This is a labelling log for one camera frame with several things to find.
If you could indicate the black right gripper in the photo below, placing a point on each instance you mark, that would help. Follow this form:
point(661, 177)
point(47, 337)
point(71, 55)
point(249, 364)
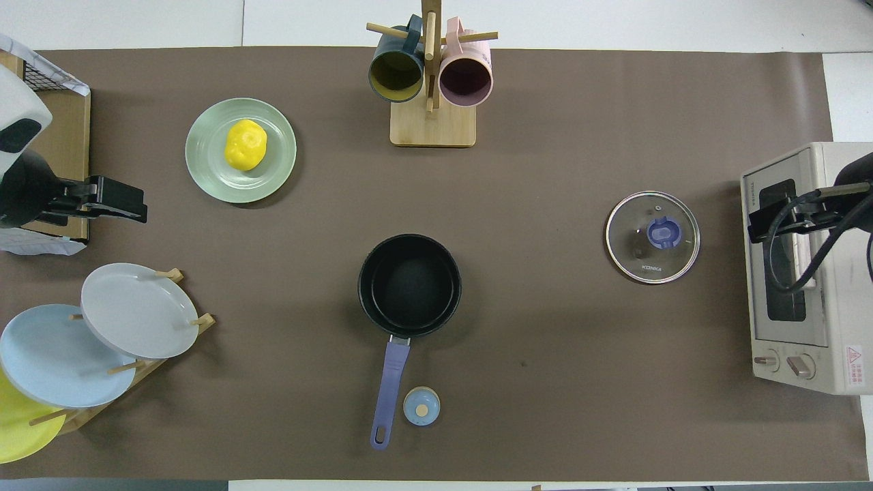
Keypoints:
point(771, 219)

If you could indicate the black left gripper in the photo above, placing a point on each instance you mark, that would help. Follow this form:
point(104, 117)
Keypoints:
point(116, 201)

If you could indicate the glass lid with blue knob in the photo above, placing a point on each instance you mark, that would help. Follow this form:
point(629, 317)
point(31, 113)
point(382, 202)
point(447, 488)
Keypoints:
point(653, 236)

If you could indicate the yellow lemon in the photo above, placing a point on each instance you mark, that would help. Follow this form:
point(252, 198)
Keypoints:
point(245, 144)

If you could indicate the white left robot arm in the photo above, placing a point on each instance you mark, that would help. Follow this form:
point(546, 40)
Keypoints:
point(17, 109)

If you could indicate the light green plate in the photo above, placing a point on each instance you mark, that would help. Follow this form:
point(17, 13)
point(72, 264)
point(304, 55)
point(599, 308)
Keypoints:
point(204, 160)

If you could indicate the grey plate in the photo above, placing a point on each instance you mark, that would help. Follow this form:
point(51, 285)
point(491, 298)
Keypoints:
point(140, 310)

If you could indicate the wooden plate rack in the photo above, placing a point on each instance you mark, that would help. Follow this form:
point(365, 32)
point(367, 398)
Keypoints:
point(146, 368)

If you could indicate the light blue plate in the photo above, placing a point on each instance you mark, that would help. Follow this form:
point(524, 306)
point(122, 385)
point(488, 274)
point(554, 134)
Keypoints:
point(54, 361)

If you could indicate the yellow plate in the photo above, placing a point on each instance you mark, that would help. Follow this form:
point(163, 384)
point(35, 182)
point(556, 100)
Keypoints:
point(17, 433)

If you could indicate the brown wooden shelf board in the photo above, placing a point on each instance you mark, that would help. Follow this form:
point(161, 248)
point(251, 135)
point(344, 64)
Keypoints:
point(68, 136)

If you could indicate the white crumpled sheet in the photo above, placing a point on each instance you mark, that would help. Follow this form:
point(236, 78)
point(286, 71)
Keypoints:
point(34, 244)

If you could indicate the beige toaster oven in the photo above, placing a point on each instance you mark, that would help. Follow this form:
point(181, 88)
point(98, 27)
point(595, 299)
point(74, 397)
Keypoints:
point(842, 327)

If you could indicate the light wooden shelf board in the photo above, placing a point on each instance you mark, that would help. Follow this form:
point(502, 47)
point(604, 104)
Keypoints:
point(8, 60)

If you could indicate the brown table mat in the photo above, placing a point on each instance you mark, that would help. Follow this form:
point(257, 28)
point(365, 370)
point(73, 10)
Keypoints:
point(545, 204)

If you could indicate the dark teal mug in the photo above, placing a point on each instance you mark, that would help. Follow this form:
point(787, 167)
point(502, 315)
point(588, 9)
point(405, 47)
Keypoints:
point(395, 75)

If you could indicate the wooden mug tree stand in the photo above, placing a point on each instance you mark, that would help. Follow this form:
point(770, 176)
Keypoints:
point(432, 126)

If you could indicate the pink ribbed mug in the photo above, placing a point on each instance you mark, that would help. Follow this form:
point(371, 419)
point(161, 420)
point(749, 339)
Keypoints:
point(466, 82)

